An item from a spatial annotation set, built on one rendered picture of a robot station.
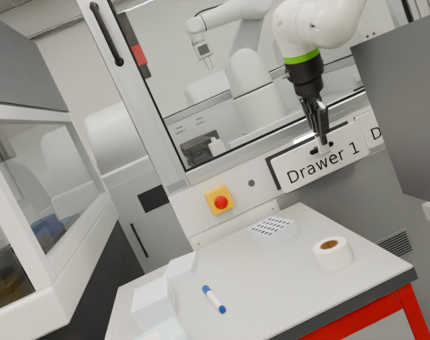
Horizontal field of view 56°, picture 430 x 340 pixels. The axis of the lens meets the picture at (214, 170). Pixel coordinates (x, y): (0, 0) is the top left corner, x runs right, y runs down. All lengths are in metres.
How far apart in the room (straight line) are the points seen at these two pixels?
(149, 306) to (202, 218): 0.42
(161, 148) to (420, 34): 0.76
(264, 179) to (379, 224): 0.43
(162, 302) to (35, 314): 0.34
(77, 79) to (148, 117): 3.30
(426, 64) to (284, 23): 0.35
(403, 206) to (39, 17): 3.98
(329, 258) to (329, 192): 0.55
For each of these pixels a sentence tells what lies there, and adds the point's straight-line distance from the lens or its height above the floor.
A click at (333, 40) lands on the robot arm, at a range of 0.92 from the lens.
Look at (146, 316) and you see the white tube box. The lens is 0.95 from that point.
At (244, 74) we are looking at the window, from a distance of 1.28.
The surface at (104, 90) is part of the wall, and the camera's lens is 4.44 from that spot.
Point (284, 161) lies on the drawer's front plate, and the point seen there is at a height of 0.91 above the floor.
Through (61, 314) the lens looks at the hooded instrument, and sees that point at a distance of 1.11.
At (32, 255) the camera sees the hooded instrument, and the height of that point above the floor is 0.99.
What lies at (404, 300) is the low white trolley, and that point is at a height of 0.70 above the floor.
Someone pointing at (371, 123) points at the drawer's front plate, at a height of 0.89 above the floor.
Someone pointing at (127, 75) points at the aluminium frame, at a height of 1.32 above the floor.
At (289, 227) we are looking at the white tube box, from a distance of 1.05.
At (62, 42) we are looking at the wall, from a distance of 4.58.
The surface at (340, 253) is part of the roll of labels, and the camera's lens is 0.83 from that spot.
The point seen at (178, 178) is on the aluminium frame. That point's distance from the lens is 1.24.
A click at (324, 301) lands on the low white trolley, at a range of 0.76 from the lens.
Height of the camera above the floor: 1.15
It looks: 9 degrees down
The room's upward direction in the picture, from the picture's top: 24 degrees counter-clockwise
